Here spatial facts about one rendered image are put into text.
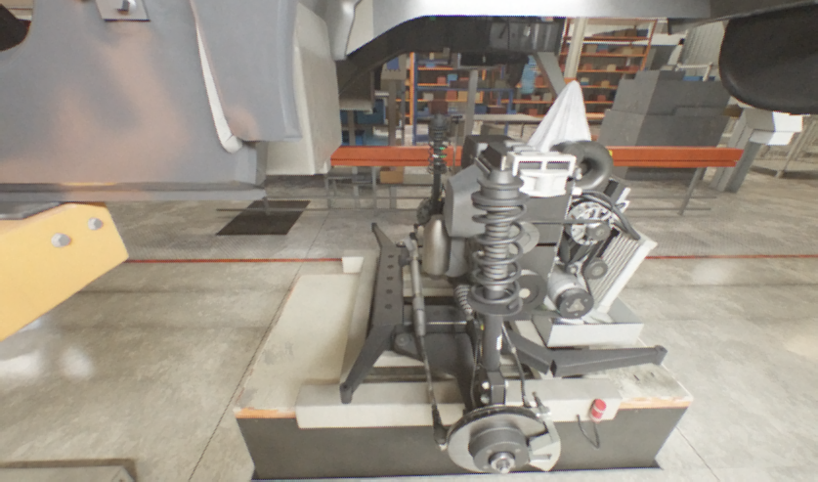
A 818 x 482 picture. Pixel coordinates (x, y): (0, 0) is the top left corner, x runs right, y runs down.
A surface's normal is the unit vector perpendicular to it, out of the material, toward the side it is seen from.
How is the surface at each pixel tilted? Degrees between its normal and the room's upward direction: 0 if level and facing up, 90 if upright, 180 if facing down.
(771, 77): 90
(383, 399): 0
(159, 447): 0
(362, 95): 90
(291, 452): 90
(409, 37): 90
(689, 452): 0
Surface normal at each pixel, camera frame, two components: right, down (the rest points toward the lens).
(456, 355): 0.01, -0.82
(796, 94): -1.00, 0.01
